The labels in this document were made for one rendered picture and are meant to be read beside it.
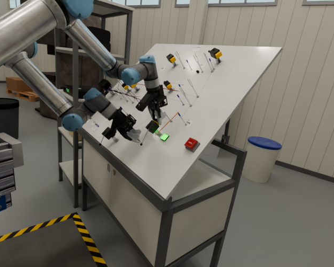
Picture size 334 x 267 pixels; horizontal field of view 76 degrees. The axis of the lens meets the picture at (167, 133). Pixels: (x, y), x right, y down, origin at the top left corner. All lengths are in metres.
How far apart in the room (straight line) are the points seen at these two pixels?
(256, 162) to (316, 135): 1.25
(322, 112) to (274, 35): 1.42
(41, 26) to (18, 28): 0.06
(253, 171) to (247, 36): 2.27
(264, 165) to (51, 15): 3.00
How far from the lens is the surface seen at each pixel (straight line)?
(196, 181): 1.32
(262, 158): 3.24
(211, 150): 3.87
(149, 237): 1.29
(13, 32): 0.72
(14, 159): 0.92
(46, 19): 0.75
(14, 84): 7.57
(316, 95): 4.07
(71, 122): 0.97
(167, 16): 4.97
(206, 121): 1.14
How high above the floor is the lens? 1.44
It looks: 18 degrees down
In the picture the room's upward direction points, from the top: 8 degrees clockwise
